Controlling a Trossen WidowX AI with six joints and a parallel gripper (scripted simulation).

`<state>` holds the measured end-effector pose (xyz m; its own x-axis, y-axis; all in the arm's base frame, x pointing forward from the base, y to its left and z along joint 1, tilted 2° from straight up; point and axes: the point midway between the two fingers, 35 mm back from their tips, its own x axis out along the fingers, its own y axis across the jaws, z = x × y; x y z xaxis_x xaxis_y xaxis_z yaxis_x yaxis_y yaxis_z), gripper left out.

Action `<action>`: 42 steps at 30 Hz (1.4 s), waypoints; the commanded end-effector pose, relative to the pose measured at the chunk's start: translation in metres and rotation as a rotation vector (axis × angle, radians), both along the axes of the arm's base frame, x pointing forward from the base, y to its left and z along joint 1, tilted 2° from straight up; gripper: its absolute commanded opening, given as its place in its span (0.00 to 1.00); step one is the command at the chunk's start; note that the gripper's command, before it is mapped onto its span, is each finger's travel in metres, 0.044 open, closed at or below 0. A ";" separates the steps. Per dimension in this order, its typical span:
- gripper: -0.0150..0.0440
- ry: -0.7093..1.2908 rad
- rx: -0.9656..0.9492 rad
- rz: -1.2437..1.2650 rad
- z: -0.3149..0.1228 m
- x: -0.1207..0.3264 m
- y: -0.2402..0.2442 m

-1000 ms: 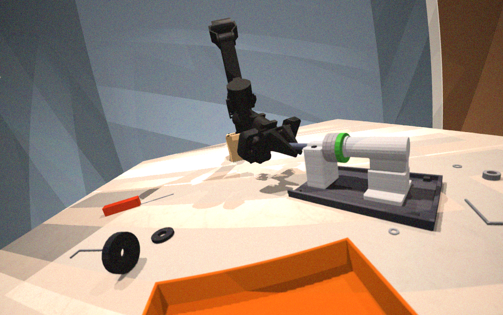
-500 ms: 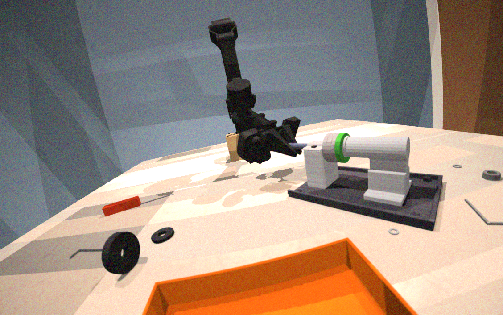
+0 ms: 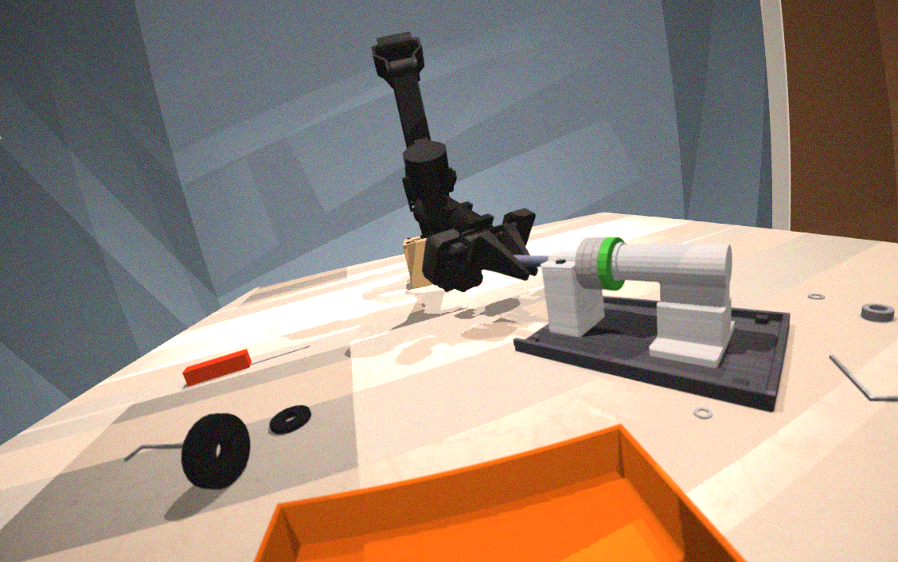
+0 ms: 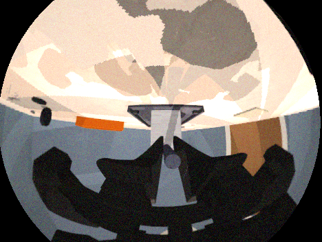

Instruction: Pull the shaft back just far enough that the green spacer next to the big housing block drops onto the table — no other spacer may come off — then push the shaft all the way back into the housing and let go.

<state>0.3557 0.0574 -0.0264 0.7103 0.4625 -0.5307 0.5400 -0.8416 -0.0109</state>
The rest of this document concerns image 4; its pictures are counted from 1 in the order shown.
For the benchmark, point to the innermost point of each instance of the black disc with centre hole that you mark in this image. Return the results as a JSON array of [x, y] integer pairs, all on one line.
[[45, 116]]

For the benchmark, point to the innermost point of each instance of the grey metal shaft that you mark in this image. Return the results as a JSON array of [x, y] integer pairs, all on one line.
[[171, 159]]

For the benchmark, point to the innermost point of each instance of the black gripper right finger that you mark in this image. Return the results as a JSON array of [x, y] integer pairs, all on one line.
[[196, 168]]

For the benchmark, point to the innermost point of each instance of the black rubber washer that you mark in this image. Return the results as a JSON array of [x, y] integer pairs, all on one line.
[[38, 101]]

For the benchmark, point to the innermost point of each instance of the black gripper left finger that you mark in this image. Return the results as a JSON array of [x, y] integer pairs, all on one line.
[[144, 170]]

